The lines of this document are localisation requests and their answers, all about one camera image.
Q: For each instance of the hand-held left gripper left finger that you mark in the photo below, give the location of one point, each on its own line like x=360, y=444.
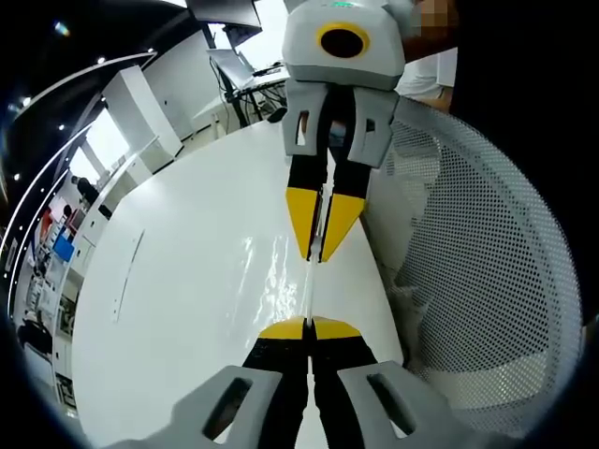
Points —
x=210, y=421

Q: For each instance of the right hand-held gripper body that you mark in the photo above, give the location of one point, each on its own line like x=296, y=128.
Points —
x=304, y=51

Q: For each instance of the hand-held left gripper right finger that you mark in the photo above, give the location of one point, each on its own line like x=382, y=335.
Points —
x=374, y=421

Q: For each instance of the pile of clear packaging bags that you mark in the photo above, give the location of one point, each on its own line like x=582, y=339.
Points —
x=276, y=280

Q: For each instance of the grey open laptop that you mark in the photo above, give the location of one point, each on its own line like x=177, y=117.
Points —
x=234, y=68

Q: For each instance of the black laptop stand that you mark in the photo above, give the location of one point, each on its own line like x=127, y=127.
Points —
x=241, y=105

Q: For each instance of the black hanging monitor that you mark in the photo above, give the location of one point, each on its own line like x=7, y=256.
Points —
x=224, y=11

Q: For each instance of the white mesh office chair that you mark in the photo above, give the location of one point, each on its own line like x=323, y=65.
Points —
x=491, y=234

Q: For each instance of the white cabinet row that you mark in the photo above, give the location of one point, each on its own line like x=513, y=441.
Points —
x=117, y=182

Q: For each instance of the blue storage box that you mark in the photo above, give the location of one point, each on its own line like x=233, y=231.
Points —
x=64, y=247

